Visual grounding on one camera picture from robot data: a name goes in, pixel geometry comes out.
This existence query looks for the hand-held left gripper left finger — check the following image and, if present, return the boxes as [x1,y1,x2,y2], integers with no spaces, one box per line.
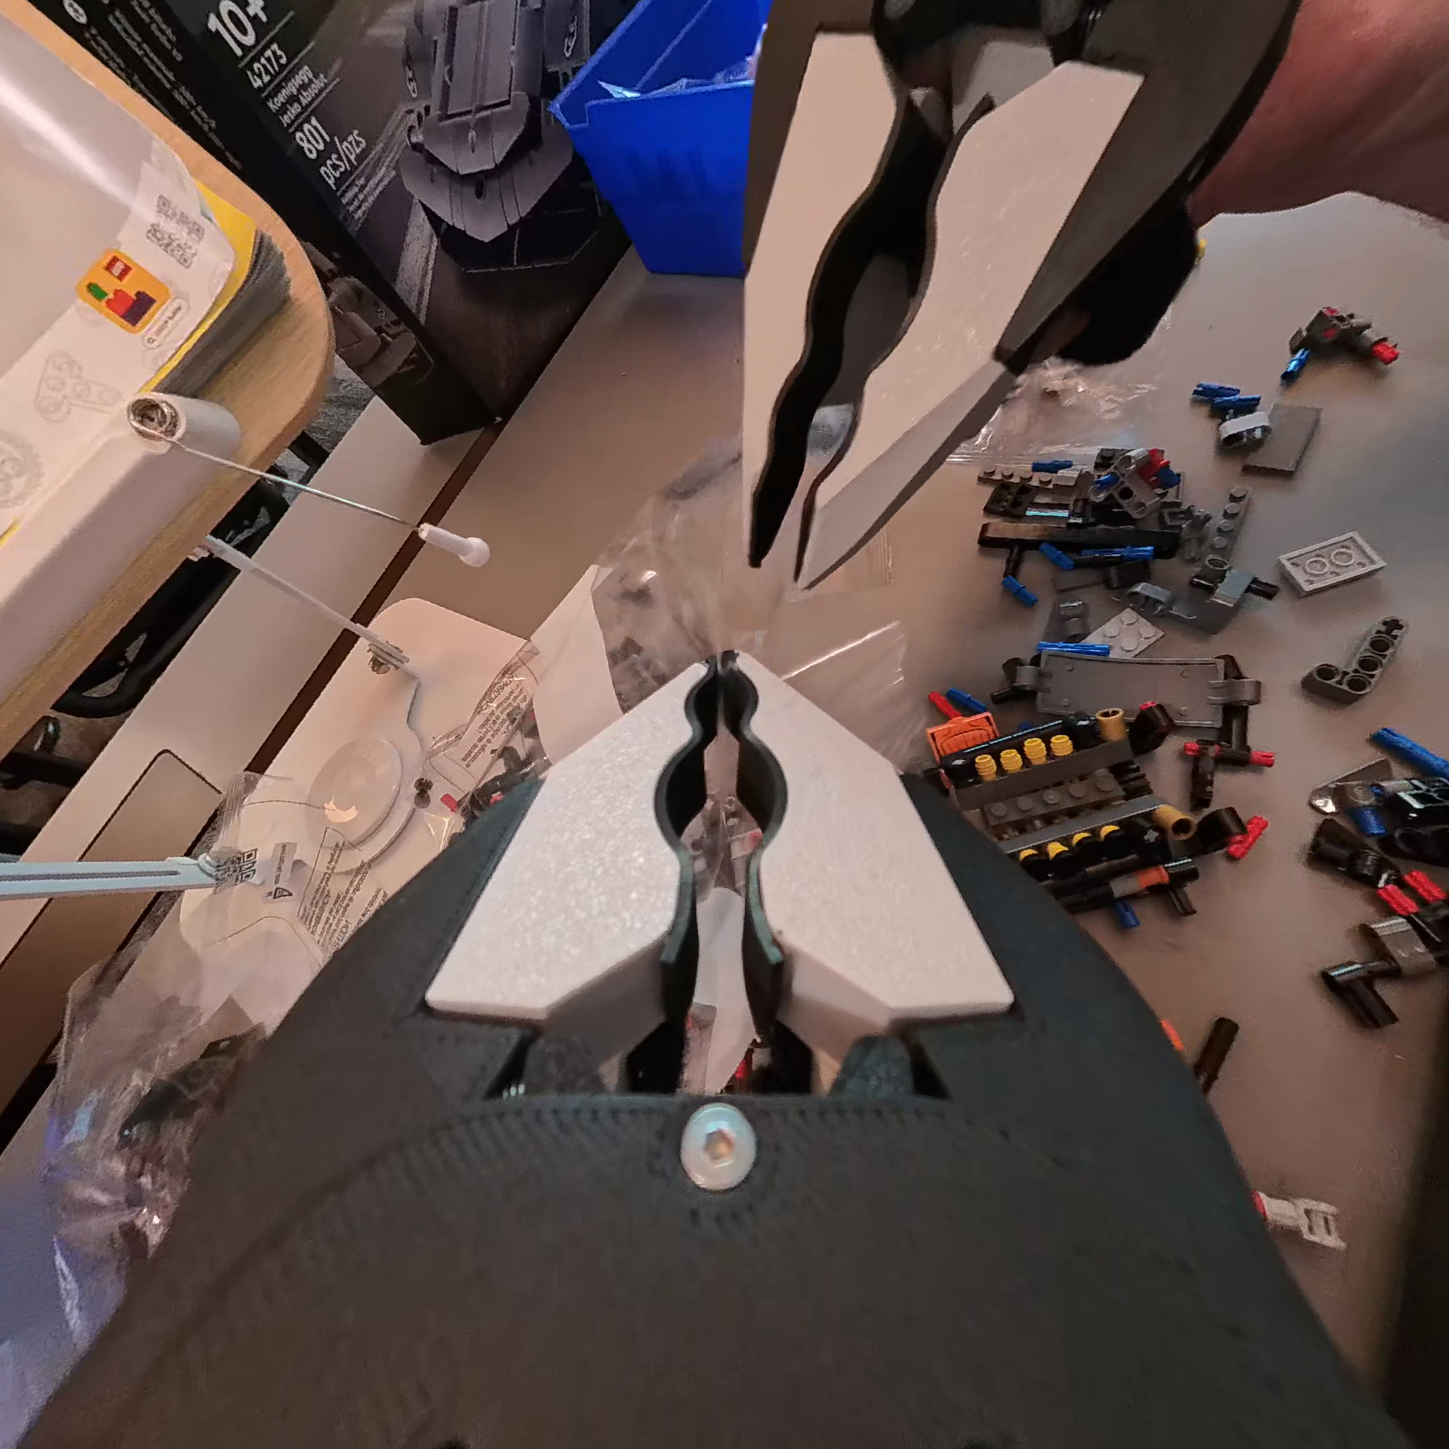
[424,662,714,1079]

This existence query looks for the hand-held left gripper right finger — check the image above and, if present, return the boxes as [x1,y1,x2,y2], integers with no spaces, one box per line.
[731,653,1017,1072]

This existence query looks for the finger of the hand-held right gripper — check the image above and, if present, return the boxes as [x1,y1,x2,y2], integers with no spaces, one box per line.
[792,61,1147,595]
[740,27,947,570]

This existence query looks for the partly built lego engine block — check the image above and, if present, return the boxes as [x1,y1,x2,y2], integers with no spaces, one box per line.
[927,706,1205,920]

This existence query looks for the clear bags of parts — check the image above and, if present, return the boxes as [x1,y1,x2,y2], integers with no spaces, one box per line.
[431,376,1088,1092]

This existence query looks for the pile of lego pieces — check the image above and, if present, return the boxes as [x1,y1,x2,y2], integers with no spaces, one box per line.
[927,307,1449,1092]

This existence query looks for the person's right forearm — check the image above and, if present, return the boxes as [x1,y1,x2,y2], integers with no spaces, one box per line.
[1190,0,1449,218]

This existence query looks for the dark grey lego panel assembly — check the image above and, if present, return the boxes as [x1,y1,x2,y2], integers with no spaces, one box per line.
[992,644,1266,725]

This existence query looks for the black lego set box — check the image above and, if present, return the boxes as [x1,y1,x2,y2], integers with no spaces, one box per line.
[57,0,633,447]

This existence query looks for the grey red lego axle assembly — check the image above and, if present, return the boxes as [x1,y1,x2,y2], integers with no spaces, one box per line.
[1248,1190,1348,1254]

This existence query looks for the lego instruction booklet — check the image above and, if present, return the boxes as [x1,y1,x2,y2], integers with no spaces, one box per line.
[0,16,296,544]

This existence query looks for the blue plastic bin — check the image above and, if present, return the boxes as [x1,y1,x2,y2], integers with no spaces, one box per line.
[549,0,783,278]

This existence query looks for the clear bag with warning print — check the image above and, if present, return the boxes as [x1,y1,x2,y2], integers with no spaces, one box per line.
[187,768,391,965]

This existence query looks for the clear bag of dark parts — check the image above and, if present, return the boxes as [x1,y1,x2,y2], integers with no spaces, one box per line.
[57,951,271,1259]

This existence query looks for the metal page holder wire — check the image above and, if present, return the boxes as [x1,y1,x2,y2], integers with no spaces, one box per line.
[129,393,492,570]

